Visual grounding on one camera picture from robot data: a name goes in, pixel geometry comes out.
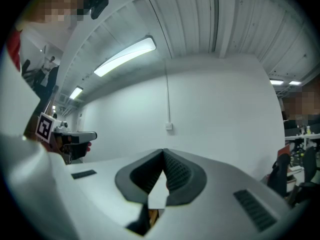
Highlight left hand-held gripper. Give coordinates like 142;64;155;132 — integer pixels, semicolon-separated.
34;111;98;165

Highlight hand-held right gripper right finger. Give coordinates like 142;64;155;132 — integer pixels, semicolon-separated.
162;148;305;240

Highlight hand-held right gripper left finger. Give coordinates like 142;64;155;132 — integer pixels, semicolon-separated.
48;148;165;240

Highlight person's white and red shirt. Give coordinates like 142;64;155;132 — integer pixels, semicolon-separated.
0;30;42;140

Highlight black office chair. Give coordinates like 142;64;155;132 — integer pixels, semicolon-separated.
291;145;320;206
266;153;293;199

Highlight long ceiling light panel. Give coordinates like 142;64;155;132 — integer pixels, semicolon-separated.
93;34;157;78

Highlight white office desk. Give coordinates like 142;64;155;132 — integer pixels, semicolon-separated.
284;132;320;142

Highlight white wall cable conduit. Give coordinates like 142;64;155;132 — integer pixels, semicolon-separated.
164;58;172;124

